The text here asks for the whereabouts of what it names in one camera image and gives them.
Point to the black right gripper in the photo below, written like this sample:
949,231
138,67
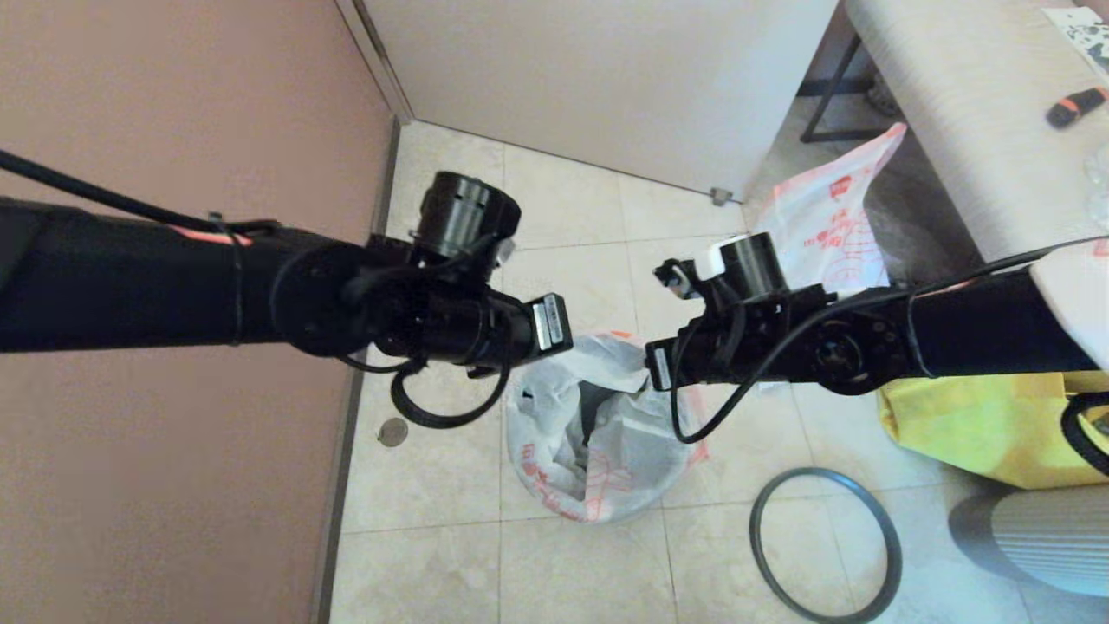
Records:
728,347

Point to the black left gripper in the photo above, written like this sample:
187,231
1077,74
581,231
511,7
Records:
502,329

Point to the white red-print trash bag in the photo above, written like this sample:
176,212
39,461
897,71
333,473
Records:
554,433
823,234

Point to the clear bag with dark contents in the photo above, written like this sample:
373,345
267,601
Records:
910,234

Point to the yellow fabric bag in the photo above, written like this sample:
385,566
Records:
979,425

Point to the metal door bottom latch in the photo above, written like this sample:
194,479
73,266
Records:
720,196

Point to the white door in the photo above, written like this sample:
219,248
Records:
606,87

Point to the white wood-grain table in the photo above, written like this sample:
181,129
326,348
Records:
970,130

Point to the grey ribbed round object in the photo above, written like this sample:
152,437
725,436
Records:
1053,546

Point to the clear plastic wrap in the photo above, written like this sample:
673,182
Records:
1099,186

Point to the black and orange marker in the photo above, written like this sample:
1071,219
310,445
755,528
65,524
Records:
1074,108

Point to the black-patterned white paper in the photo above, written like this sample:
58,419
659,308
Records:
1087,35

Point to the black metal table frame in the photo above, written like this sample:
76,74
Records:
845,134

